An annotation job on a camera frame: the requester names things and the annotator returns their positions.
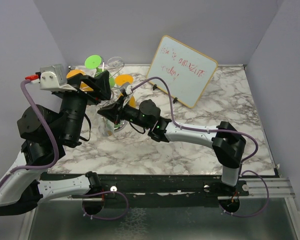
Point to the green plastic wine glass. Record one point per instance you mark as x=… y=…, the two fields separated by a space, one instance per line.
x=93 y=62

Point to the clear wine glass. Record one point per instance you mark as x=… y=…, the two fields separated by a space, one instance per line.
x=116 y=63
x=106 y=127

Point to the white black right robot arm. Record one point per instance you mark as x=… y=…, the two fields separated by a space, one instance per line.
x=227 y=143

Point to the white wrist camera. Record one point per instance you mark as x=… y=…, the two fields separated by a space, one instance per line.
x=126 y=91
x=51 y=78

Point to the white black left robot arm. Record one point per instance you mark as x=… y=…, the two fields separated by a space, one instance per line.
x=46 y=133

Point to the black aluminium table frame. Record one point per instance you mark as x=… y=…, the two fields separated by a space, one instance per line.
x=115 y=191

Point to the chrome wine glass rack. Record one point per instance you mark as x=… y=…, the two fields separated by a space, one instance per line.
x=114 y=89

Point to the clear wine glass front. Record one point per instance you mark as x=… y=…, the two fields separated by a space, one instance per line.
x=106 y=127

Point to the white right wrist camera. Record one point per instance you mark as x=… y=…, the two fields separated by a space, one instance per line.
x=126 y=91

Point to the orange plastic goblet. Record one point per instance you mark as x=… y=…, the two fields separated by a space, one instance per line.
x=75 y=75
x=120 y=80

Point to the orange plastic goblet front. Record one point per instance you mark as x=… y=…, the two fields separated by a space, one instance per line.
x=120 y=80

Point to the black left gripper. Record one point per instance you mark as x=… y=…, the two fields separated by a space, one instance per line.
x=101 y=84

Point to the yellow framed whiteboard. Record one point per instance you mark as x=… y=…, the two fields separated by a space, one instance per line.
x=186 y=71

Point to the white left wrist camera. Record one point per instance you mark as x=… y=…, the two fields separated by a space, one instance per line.
x=51 y=78

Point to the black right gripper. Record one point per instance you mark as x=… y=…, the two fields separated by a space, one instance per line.
x=114 y=112

